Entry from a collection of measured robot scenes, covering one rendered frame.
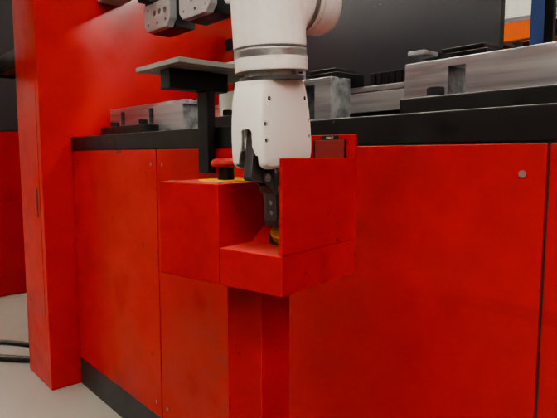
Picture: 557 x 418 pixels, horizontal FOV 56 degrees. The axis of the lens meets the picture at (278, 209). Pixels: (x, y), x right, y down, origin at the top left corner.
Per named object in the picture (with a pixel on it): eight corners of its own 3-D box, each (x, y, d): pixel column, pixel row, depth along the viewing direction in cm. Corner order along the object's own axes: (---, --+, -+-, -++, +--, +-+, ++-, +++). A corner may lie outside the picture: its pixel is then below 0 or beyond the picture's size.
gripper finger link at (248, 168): (256, 108, 60) (280, 138, 64) (229, 163, 57) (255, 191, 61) (263, 108, 59) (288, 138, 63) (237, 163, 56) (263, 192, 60)
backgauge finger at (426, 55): (389, 65, 101) (389, 39, 101) (460, 78, 118) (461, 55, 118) (444, 56, 92) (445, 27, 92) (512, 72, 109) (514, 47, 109)
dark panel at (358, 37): (233, 133, 218) (232, 25, 214) (236, 134, 220) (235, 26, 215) (496, 120, 134) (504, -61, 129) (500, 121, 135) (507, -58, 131)
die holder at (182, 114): (110, 137, 184) (109, 109, 183) (127, 138, 188) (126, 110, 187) (186, 133, 146) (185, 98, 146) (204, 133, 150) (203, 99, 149)
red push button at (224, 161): (205, 185, 70) (204, 157, 69) (225, 183, 73) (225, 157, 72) (226, 186, 67) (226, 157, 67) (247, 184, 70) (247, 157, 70)
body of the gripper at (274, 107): (273, 74, 67) (277, 162, 69) (216, 70, 59) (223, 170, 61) (322, 68, 62) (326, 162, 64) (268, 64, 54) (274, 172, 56)
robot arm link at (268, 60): (267, 56, 66) (268, 81, 67) (218, 52, 60) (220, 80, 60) (322, 49, 61) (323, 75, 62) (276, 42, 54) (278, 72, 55)
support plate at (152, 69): (135, 72, 113) (135, 67, 113) (234, 83, 130) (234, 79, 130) (178, 61, 100) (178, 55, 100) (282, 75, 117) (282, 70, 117)
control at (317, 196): (160, 273, 69) (157, 133, 67) (241, 255, 81) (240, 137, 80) (282, 298, 57) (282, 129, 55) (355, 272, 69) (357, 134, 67)
